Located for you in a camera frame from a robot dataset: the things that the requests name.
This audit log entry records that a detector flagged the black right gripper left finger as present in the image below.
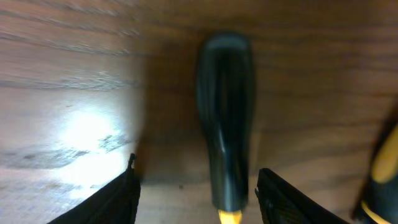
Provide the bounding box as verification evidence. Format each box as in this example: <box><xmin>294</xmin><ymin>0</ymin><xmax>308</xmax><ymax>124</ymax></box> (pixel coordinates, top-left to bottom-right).
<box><xmin>49</xmin><ymin>154</ymin><xmax>141</xmax><ymax>224</ymax></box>

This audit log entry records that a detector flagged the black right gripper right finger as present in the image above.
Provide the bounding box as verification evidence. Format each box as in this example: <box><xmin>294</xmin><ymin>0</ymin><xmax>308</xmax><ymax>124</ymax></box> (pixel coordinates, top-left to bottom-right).
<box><xmin>255</xmin><ymin>168</ymin><xmax>348</xmax><ymax>224</ymax></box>

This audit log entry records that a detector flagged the yellow black ratchet screwdriver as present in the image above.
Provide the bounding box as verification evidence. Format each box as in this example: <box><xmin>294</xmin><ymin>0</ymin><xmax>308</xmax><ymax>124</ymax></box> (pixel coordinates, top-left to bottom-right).
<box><xmin>352</xmin><ymin>105</ymin><xmax>397</xmax><ymax>224</ymax></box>

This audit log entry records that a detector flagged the black handled tool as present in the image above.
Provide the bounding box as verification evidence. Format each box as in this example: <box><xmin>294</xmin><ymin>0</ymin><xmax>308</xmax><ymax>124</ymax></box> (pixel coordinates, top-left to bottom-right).
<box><xmin>195</xmin><ymin>32</ymin><xmax>255</xmax><ymax>223</ymax></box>

